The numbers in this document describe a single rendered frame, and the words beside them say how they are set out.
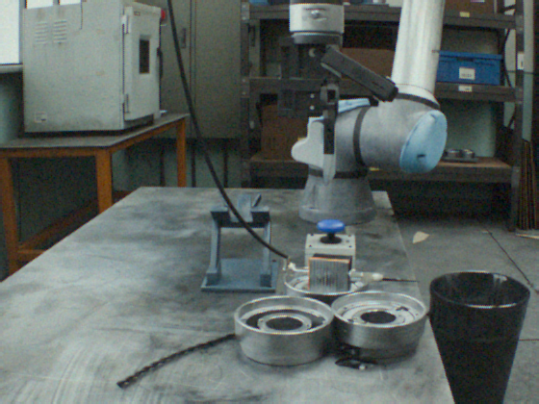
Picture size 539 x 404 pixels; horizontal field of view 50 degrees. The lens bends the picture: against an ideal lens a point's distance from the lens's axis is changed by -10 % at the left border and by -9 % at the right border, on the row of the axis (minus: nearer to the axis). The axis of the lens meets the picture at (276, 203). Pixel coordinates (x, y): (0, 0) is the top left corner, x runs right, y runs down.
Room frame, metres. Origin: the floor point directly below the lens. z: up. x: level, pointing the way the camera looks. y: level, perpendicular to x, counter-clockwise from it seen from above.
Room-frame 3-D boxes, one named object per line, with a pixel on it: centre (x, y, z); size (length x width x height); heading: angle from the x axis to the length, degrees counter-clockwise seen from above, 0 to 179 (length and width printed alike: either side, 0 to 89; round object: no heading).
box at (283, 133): (4.33, -0.10, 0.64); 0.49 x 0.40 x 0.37; 89
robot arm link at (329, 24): (0.88, -0.06, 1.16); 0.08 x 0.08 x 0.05
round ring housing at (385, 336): (0.63, -0.11, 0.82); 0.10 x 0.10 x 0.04
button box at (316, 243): (0.88, -0.08, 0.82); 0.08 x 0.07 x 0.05; 174
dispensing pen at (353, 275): (0.71, -0.09, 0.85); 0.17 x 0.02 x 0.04; 72
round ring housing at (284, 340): (0.62, -0.01, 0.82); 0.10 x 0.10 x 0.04
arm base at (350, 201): (1.21, -0.12, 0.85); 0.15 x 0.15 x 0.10
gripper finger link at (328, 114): (0.85, -0.07, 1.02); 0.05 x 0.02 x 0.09; 173
